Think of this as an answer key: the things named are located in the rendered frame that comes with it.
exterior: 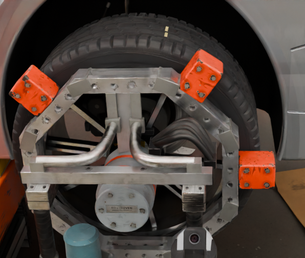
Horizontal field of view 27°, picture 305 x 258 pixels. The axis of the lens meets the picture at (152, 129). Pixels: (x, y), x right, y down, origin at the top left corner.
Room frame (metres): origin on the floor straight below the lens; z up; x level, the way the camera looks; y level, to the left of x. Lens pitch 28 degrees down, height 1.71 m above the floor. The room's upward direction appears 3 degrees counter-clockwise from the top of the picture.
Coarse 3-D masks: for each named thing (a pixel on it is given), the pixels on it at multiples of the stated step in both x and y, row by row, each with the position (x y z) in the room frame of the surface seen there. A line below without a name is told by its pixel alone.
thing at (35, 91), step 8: (32, 64) 1.47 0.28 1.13; (32, 72) 1.43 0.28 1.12; (40, 72) 1.46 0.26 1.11; (24, 80) 1.40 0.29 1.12; (32, 80) 1.40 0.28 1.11; (40, 80) 1.42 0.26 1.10; (48, 80) 1.45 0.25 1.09; (16, 88) 1.40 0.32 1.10; (24, 88) 1.40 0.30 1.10; (32, 88) 1.40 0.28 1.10; (40, 88) 1.40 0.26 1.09; (48, 88) 1.42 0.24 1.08; (56, 88) 1.44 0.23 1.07; (16, 96) 1.40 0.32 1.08; (24, 96) 1.40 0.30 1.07; (32, 96) 1.40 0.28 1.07; (40, 96) 1.39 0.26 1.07; (48, 96) 1.39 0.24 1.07; (24, 104) 1.40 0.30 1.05; (32, 104) 1.40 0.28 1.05; (40, 104) 1.39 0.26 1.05; (48, 104) 1.39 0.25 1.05; (32, 112) 1.40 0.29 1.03; (40, 112) 1.39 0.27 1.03
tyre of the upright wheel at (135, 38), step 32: (96, 32) 1.56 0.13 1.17; (128, 32) 1.51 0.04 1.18; (160, 32) 1.52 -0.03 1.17; (192, 32) 1.59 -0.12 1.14; (64, 64) 1.47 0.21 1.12; (96, 64) 1.46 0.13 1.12; (128, 64) 1.45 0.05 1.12; (160, 64) 1.44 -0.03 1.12; (224, 64) 1.51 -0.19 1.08; (224, 96) 1.42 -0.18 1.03; (256, 128) 1.43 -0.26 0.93
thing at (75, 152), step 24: (96, 120) 1.49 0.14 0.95; (48, 144) 1.51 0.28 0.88; (72, 144) 1.49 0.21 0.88; (96, 144) 1.49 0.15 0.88; (168, 144) 1.46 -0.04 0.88; (216, 168) 1.54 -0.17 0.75; (72, 192) 1.53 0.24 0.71; (168, 192) 1.63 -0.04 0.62; (216, 192) 1.43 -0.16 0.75; (96, 216) 1.49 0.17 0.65; (168, 216) 1.50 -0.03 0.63
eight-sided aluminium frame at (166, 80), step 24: (96, 72) 1.42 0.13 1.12; (120, 72) 1.41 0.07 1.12; (144, 72) 1.41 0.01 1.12; (168, 72) 1.39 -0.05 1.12; (72, 96) 1.38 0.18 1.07; (168, 96) 1.36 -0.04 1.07; (48, 120) 1.40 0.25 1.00; (216, 120) 1.34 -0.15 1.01; (24, 144) 1.40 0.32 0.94; (72, 216) 1.43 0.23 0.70; (216, 216) 1.34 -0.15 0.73; (120, 240) 1.42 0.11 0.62; (144, 240) 1.41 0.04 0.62; (168, 240) 1.40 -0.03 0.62
